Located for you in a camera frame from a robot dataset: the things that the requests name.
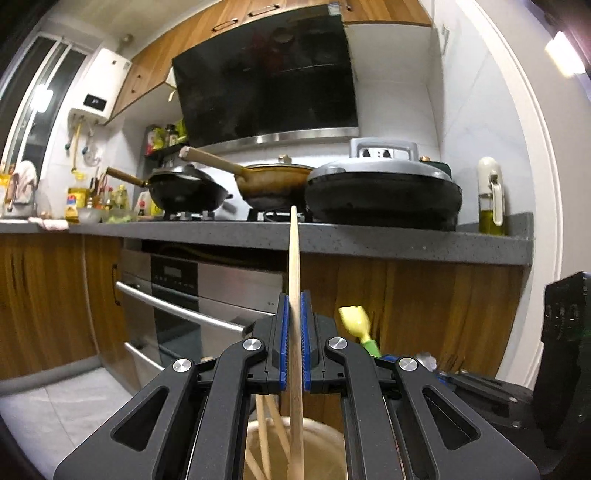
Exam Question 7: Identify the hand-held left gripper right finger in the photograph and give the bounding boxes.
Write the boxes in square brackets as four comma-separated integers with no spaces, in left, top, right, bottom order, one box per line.
[300,291,539,480]

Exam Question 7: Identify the yellow cooking oil bottle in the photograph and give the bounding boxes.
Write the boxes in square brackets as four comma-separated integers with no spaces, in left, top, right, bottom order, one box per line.
[66,173,91,220]

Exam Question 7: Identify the white door frame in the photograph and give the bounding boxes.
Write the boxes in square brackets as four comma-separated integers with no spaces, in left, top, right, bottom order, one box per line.
[457,0,583,354]

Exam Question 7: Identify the black electric griddle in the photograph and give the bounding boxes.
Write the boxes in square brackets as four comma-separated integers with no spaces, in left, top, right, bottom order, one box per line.
[304,137,464,232]

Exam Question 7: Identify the kitchen window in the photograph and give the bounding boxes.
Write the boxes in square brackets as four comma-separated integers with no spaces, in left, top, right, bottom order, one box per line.
[0,32,89,168]

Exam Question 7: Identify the wooden chopstick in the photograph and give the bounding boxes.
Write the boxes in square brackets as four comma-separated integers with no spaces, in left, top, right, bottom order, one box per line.
[270,401,293,456]
[286,205,305,480]
[255,395,272,480]

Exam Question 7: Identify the gas stove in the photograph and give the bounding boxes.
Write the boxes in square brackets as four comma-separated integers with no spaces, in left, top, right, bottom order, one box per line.
[159,208,308,223]

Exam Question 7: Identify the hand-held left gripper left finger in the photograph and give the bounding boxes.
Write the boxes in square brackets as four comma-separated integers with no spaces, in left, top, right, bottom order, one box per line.
[53,292,291,480]

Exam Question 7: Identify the black wok with wooden handle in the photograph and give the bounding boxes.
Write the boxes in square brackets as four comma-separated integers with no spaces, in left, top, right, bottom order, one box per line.
[105,165,234,218]

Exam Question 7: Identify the black range hood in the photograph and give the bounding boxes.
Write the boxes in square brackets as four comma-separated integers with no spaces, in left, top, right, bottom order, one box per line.
[171,4,361,154]

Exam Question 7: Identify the row of condiment bottles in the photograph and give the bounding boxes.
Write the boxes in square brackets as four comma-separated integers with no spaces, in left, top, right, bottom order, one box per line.
[90,175,154,219]

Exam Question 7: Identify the white floral ceramic utensil holder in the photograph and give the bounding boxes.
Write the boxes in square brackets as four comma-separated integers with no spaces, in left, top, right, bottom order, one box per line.
[243,406,349,480]

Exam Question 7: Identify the white oil dispenser bottle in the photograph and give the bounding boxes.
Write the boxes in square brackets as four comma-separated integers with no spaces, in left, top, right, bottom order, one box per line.
[476,156,507,236]

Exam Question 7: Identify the white water heater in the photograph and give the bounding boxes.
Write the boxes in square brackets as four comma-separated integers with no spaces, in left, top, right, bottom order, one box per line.
[68,47,133,127]

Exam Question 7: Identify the grey kitchen countertop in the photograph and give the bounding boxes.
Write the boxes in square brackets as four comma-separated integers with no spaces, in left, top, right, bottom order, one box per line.
[0,220,536,267]

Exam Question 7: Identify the brown wok with wooden handle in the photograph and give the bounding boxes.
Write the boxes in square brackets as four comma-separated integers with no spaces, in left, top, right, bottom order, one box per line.
[179,145,320,211]

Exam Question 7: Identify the wall light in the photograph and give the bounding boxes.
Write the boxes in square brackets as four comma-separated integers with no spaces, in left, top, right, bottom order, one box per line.
[543,30,591,77]

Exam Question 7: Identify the wooden base cabinet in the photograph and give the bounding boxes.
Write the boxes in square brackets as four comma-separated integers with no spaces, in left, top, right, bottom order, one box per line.
[284,257,526,418]
[0,232,124,383]

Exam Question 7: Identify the white hanging towel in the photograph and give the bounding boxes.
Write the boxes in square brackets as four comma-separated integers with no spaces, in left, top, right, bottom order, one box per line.
[11,160,39,204]

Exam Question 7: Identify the steel built-in oven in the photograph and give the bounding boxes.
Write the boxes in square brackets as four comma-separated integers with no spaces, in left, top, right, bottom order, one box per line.
[113,239,285,385]

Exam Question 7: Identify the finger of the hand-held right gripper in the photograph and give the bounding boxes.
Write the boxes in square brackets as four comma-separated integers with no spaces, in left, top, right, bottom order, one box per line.
[434,369,514,408]

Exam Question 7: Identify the yellow gas pipe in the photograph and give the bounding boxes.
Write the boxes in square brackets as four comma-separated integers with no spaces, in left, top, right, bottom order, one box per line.
[68,117,88,177]

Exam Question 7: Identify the black wall shelf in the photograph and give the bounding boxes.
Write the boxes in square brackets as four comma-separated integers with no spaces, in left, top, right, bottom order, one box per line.
[143,120,190,160]

